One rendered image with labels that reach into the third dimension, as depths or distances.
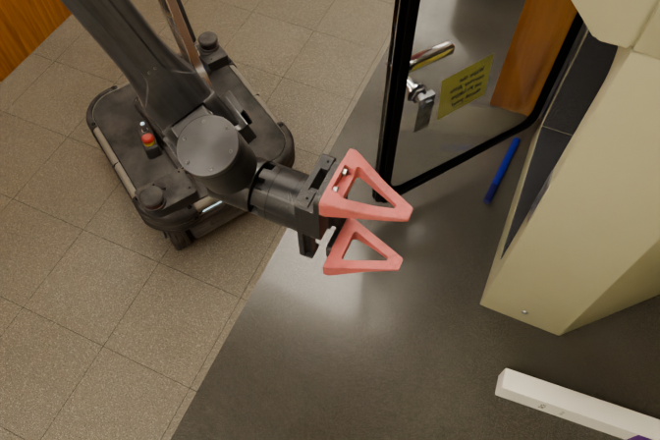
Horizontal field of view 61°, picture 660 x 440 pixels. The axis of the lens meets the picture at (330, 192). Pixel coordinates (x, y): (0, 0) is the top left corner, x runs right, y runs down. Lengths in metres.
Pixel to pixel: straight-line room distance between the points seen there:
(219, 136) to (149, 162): 1.38
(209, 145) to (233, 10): 2.21
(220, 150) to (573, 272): 0.41
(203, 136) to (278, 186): 0.09
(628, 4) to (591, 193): 0.20
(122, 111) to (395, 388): 1.50
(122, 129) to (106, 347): 0.69
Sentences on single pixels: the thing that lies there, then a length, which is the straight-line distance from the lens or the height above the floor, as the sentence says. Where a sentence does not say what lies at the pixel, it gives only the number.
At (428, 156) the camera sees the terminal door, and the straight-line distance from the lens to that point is 0.80.
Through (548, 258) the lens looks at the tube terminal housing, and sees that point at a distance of 0.68.
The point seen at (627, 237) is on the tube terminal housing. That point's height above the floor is 1.20.
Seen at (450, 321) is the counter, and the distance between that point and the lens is 0.81.
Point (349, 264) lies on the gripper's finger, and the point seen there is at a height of 1.16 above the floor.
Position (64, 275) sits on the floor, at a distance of 2.04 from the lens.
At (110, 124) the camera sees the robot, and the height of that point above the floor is 0.24.
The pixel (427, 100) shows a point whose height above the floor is 1.21.
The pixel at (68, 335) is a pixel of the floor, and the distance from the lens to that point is 1.95.
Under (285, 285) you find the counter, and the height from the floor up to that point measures 0.94.
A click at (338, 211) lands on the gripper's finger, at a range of 0.49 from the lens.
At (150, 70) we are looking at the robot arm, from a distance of 0.57.
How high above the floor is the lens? 1.69
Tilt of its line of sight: 57 degrees down
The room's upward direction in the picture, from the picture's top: straight up
